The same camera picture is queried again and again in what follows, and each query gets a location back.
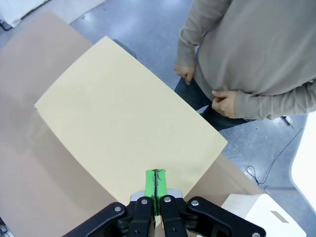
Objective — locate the person's left hand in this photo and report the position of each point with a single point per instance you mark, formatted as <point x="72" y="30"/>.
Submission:
<point x="225" y="103"/>

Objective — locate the person's right hand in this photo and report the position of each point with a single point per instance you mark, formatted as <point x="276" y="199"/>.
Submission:
<point x="185" y="71"/>

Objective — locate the white rectangular box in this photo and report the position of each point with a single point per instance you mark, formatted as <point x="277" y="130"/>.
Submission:
<point x="259" y="217"/>

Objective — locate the person's right forearm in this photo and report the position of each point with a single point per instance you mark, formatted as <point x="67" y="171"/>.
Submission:
<point x="187" y="47"/>

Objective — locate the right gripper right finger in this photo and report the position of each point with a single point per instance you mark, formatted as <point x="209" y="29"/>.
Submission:
<point x="172" y="217"/>

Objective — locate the tan cardboard shoe box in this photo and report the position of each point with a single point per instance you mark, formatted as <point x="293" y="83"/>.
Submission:
<point x="123" y="111"/>

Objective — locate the person's left forearm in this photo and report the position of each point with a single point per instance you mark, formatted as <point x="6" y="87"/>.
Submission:
<point x="271" y="106"/>

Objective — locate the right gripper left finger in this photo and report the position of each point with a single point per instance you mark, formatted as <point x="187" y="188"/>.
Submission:
<point x="140" y="217"/>

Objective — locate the white side table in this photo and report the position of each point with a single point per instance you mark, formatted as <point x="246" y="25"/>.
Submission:
<point x="306" y="160"/>

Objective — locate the person in beige sweater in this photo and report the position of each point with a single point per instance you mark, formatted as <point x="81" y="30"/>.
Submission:
<point x="259" y="37"/>

